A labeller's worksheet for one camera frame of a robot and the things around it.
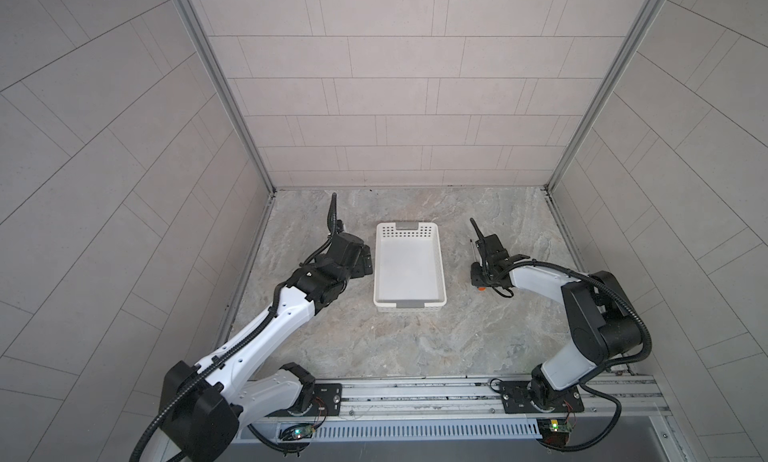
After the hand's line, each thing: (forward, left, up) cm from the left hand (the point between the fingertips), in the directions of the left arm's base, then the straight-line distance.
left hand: (360, 253), depth 80 cm
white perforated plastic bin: (+5, -13, -18) cm, 23 cm away
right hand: (+2, -35, -18) cm, 39 cm away
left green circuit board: (-38, +12, -12) cm, 42 cm away
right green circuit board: (-38, -47, -16) cm, 62 cm away
